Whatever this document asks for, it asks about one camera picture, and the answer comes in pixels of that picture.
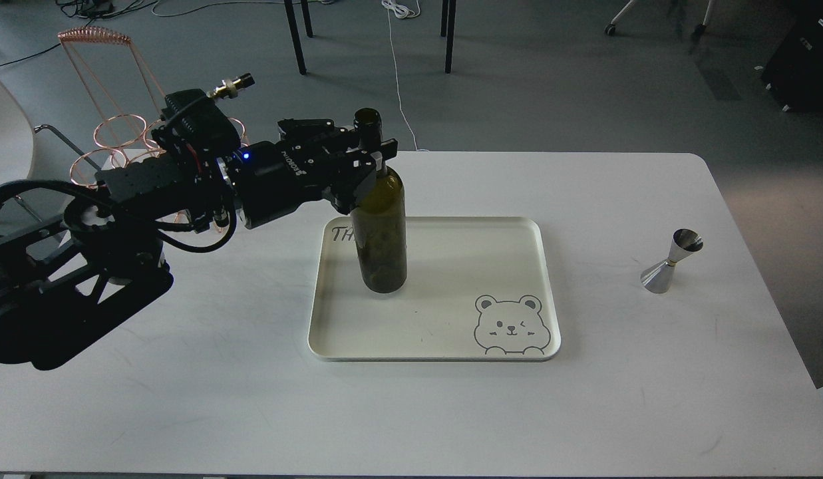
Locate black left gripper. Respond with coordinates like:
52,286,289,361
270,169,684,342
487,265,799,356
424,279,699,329
225,118,398,230

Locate dark green wine bottle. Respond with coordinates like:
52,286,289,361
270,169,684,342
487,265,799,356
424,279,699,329
351,107,407,293

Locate steel double jigger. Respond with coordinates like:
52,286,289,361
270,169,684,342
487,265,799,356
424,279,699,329
640,228,704,294

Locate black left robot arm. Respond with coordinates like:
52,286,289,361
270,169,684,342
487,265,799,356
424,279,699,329
0,73,398,371

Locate black table legs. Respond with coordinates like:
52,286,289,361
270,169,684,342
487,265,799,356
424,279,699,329
283,0,457,75

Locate cream bear serving tray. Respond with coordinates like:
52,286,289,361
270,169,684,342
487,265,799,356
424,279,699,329
308,216,562,361

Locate white office chair base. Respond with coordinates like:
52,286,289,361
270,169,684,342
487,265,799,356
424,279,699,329
603,1,719,46

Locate black cabinet on floor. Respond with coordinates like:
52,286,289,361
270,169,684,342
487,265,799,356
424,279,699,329
761,12,823,112

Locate white floor cable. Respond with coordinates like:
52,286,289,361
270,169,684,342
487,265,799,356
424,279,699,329
382,0,430,152

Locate copper wire bottle rack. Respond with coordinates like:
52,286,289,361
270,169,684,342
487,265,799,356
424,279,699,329
57,27,252,234

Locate black floor cables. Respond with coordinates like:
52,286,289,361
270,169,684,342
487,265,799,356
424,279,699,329
0,0,159,70

